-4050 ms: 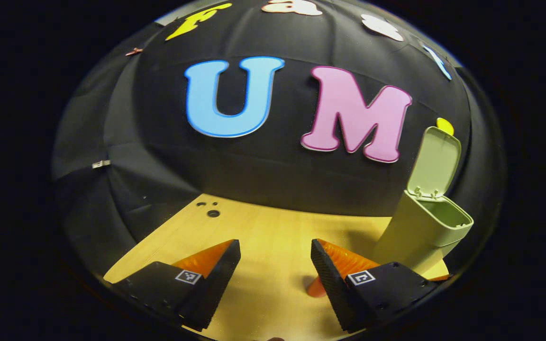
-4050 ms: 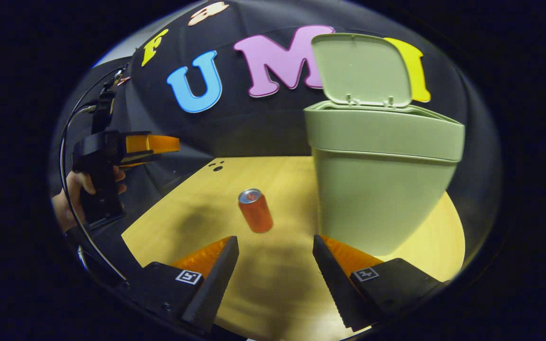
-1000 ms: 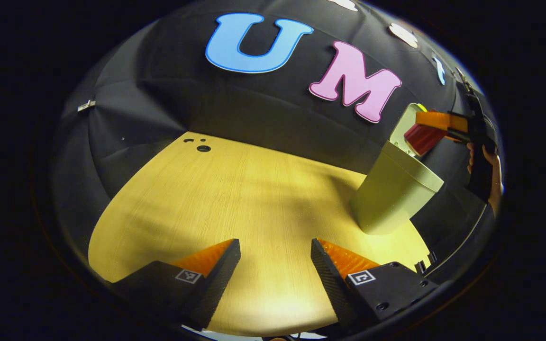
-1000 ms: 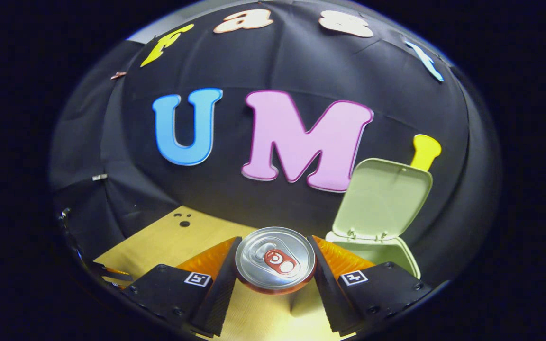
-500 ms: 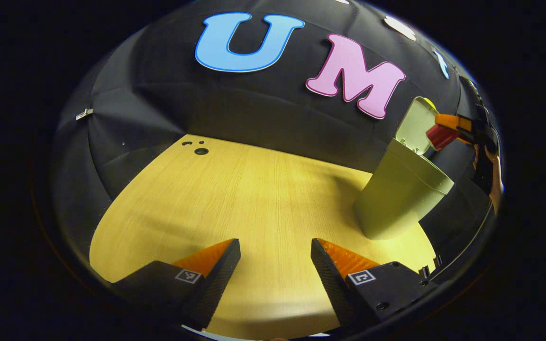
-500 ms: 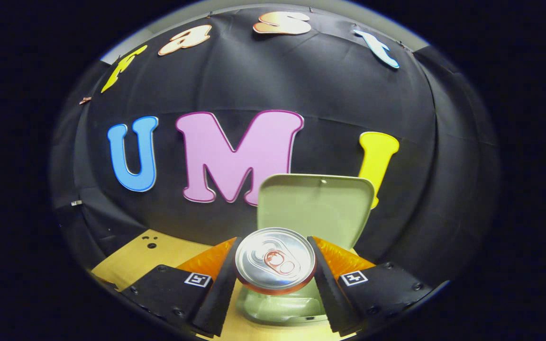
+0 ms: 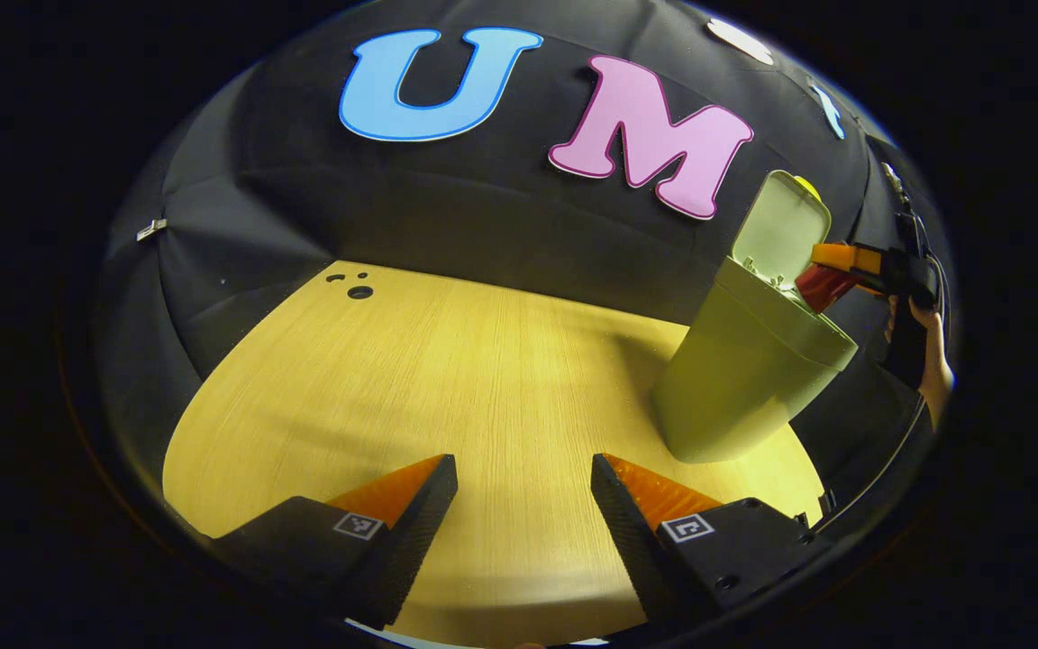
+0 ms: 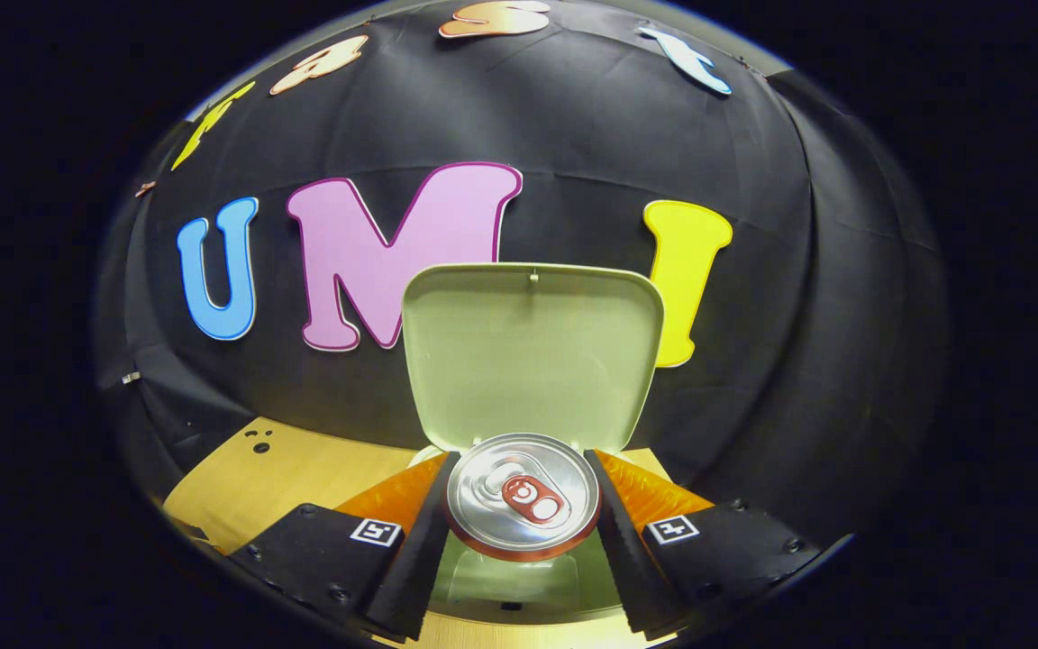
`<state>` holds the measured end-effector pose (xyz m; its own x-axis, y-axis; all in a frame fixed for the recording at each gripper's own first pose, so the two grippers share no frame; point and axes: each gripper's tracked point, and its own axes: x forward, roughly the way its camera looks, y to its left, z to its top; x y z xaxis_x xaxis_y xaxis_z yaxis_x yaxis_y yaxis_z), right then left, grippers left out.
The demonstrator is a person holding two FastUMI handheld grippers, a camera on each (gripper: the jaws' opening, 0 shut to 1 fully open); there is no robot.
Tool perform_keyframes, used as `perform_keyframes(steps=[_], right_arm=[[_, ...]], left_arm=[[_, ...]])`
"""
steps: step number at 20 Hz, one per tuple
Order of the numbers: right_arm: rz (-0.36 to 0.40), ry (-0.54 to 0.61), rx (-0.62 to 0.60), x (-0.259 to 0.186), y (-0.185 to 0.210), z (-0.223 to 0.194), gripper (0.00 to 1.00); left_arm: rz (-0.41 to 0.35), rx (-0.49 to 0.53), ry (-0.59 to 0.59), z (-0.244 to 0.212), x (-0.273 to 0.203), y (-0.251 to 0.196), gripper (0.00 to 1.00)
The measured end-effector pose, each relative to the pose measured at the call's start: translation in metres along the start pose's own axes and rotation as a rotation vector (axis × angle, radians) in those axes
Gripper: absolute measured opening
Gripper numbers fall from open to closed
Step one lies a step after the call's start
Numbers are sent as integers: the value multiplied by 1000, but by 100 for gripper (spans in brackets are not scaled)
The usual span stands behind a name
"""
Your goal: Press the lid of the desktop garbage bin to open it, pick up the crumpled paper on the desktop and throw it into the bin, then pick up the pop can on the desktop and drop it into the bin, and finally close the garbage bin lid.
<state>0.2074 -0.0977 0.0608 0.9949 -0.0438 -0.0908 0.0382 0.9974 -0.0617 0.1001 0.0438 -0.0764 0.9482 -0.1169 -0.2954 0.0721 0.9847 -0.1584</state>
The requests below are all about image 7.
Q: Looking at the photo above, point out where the black backdrop cloth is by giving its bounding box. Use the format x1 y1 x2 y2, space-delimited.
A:
91 0 943 506

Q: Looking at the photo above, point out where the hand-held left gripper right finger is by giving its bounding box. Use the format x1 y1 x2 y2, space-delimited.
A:
591 453 831 632

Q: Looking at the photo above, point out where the red pop can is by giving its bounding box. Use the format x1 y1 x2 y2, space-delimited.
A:
796 261 862 315

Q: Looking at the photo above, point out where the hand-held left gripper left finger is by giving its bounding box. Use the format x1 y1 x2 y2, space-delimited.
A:
213 453 460 630

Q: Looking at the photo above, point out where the green desktop garbage bin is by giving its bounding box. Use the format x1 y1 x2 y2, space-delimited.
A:
652 169 860 464

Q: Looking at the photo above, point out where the wooden desktop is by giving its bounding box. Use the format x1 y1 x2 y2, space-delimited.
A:
163 261 826 648

